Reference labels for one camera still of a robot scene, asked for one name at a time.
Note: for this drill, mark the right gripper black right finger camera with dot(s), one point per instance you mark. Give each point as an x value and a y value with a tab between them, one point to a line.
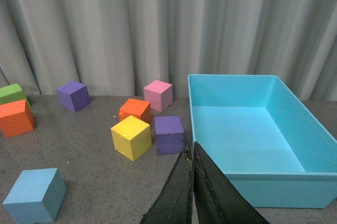
216	199

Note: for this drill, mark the light blue foam cube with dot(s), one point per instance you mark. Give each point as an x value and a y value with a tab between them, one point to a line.
36	196

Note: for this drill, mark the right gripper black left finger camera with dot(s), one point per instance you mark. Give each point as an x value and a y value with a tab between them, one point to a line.
175	201

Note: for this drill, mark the pink foam cube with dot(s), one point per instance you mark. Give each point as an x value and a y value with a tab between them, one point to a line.
159	94

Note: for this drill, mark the cracked purple foam cube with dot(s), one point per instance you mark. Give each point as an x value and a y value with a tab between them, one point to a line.
170	134

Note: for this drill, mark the yellow foam cube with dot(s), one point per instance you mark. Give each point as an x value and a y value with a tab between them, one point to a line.
131	137

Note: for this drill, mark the light blue plastic bin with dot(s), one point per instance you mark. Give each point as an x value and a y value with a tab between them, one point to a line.
261	136

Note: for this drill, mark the chipped orange foam cube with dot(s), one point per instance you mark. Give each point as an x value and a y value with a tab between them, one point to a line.
138	108

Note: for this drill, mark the green foam cube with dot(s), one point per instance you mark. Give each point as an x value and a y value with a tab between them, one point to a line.
11	93

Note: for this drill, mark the grey curtain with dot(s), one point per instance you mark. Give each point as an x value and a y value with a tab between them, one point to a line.
116	47

